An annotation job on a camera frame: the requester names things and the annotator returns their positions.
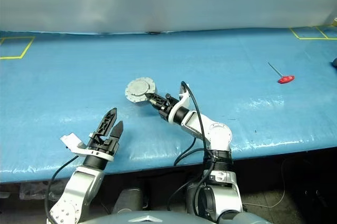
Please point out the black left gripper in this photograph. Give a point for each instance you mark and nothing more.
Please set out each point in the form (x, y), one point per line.
(105, 146)

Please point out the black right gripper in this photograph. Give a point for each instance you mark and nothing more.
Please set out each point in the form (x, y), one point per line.
(166, 112)

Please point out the silver motor end cover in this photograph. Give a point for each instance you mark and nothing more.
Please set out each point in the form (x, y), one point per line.
(138, 88)

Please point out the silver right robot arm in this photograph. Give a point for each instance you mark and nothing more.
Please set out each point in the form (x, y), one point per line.
(218, 134)

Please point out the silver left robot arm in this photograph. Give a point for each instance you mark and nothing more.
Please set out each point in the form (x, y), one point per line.
(81, 184)

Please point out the dark grey rounded shape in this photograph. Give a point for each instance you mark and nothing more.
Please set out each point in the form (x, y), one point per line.
(129, 200)

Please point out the white backdrop sheet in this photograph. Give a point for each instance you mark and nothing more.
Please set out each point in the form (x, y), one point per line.
(168, 0)

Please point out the grey robot torso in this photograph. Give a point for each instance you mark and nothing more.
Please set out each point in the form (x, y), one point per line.
(147, 220)

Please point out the clear plastic bag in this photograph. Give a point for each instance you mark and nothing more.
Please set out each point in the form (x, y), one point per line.
(34, 189)

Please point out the yellow tape rectangle outline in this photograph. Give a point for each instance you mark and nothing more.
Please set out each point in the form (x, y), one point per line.
(316, 38)
(10, 57)

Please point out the dark grey object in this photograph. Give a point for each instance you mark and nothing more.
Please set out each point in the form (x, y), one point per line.
(335, 63)

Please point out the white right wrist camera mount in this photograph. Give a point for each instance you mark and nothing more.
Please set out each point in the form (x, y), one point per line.
(184, 100)

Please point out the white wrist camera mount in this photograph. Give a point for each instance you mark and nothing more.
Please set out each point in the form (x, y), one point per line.
(184, 100)
(71, 141)

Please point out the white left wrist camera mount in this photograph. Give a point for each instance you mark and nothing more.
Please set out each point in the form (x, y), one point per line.
(71, 141)

